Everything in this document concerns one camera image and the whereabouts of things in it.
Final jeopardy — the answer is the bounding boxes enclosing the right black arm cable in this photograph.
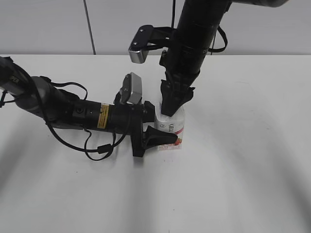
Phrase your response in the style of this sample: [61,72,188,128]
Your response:
[208,25,228,55]

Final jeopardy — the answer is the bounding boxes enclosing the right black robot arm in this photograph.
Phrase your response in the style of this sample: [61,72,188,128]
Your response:
[159,0,232,117]

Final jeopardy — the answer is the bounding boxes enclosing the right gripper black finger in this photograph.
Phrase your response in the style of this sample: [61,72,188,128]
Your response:
[160,80,194,117]

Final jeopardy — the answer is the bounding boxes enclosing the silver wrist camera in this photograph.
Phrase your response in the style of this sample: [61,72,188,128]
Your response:
[114,72,142,104]
[128,25,175,64]

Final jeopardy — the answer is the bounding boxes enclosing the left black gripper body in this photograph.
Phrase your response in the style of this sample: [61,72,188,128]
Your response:
[106,101,155,157]

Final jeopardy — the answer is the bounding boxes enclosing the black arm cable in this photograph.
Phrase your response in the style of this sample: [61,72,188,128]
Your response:
[31,81,127,161]
[208,25,228,55]

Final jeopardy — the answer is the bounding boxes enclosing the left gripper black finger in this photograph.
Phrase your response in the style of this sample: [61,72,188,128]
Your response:
[142,126,177,150]

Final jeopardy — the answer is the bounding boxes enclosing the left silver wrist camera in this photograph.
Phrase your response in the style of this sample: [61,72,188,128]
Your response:
[114,72,142,104]

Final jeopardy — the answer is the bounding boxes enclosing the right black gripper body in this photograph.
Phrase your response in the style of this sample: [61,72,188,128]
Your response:
[159,48,207,92]

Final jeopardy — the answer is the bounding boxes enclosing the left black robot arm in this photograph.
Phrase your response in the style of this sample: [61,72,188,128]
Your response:
[0,57,178,159]

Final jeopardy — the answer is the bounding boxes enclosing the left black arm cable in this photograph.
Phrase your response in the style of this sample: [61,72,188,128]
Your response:
[31,81,127,161]

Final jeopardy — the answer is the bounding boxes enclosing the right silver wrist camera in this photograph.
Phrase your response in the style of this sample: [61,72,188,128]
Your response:
[128,25,175,64]

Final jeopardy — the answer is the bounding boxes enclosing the white yili yogurt bottle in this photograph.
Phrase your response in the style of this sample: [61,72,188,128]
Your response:
[155,97,185,150]

